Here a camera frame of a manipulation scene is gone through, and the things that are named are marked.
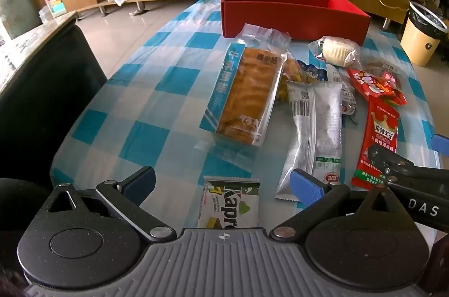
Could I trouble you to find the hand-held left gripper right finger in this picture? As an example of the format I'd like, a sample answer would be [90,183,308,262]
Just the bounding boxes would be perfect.
[270,168,411,242]

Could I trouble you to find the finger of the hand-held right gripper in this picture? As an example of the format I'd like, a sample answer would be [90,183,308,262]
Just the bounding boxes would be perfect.
[368,144,418,178]
[431,134,449,157]

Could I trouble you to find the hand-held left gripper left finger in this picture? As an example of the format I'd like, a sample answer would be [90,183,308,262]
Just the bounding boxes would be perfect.
[44,167,177,242]

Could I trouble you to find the red spicy strip packet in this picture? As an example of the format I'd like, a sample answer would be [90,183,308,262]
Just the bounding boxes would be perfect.
[351,97,400,191]

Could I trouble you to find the silver white snack packet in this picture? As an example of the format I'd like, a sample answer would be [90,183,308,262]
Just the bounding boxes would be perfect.
[275,80,343,203]

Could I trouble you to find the blue sausage packet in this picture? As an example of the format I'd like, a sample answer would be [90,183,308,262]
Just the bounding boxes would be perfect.
[328,64,358,116]

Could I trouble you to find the red candy packet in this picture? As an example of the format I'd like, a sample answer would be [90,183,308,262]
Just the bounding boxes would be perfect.
[345,67,407,106]

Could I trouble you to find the green white wafer packet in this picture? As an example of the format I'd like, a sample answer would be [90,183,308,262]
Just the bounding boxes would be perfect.
[197,176,261,229]

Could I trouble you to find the yellow snack packet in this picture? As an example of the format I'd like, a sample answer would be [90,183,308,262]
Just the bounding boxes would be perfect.
[277,57,329,105]

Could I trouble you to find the bread packet with blue label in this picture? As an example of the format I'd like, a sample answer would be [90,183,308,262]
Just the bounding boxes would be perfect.
[194,23,292,173]

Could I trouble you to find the round pastry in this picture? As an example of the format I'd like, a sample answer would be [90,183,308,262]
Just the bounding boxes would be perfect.
[308,35,362,68]

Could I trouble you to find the red cardboard box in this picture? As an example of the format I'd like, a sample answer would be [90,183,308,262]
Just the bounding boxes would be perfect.
[220,0,371,46]

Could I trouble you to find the blue white checked tablecloth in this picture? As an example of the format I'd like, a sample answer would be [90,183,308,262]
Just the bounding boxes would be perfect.
[49,0,443,238]

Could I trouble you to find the yellow waste bin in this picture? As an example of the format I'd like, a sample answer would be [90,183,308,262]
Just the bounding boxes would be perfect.
[400,1,448,67]

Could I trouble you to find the black chair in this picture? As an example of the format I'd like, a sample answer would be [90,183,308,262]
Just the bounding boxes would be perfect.
[0,22,107,185]

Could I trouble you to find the plastic drawer unit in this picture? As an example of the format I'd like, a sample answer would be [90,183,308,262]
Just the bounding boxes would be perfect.
[38,0,67,17]

